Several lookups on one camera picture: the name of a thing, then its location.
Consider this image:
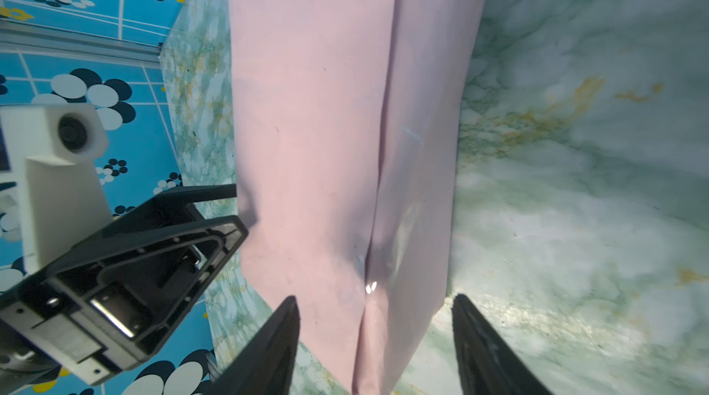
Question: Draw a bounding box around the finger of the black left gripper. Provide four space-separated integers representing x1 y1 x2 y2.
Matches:
113 184 238 240

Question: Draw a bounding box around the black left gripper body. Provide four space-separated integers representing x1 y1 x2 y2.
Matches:
1 216 247 386

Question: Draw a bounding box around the aluminium frame post left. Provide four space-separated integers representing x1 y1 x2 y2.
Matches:
1 18 162 68

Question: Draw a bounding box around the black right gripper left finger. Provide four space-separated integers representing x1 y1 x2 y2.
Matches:
210 295 300 395

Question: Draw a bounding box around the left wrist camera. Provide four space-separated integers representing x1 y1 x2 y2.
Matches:
1 103 113 274

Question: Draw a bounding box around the purple wrapping paper sheet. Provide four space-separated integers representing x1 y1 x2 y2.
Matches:
228 0 485 394

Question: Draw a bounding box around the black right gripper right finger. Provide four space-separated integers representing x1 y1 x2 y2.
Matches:
452 293 551 395

